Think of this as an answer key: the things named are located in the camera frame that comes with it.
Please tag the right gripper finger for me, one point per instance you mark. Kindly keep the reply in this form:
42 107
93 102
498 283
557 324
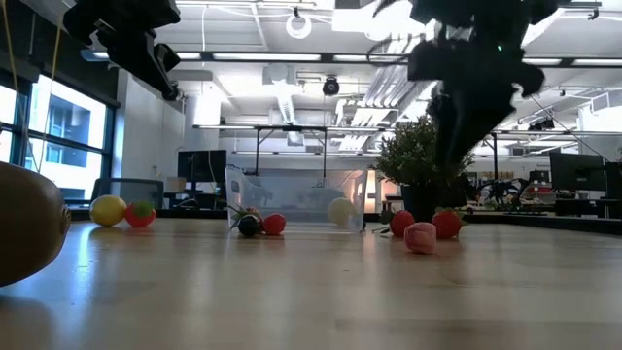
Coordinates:
478 116
449 136

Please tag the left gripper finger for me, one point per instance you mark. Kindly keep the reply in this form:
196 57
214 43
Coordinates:
150 65
131 53

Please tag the red toy strawberry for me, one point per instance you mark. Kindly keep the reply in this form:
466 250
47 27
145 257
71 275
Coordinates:
446 225
402 224

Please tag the pink toy fruit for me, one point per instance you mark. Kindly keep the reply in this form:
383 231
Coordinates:
420 238

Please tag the yellow toy lemon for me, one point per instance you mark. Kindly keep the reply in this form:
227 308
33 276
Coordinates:
341 212
108 211

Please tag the red-green apple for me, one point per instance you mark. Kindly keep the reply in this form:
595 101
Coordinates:
140 217

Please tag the clear plastic tupperware container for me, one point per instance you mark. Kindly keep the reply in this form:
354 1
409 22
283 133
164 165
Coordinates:
301 192

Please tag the red strawberry with leaves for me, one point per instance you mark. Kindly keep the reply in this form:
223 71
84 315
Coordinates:
253 212

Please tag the dark toy berry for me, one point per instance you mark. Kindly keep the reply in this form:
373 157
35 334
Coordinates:
248 226

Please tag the small red toy berry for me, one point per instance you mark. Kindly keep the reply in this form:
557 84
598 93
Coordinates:
274 224

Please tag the brown toy kiwi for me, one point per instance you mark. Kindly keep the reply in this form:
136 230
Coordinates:
29 223

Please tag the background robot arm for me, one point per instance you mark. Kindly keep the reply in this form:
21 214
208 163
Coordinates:
505 189

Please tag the small green potted plant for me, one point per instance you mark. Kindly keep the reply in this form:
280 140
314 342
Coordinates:
408 155

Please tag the black ceiling track lights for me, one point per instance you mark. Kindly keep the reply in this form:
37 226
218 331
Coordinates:
542 124

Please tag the large glass window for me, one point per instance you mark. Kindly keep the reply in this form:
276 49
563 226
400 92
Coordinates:
68 116

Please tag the black computer monitor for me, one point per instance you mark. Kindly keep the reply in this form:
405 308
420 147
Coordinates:
201 165
614 180
577 171

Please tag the beige cardboard box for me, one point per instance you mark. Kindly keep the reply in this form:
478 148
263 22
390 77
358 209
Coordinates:
176 185

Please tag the black background desk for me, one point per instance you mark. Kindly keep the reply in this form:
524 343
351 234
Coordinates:
583 206

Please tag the black background gantry frame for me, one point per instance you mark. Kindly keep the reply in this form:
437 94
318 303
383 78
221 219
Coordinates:
291 128
495 160

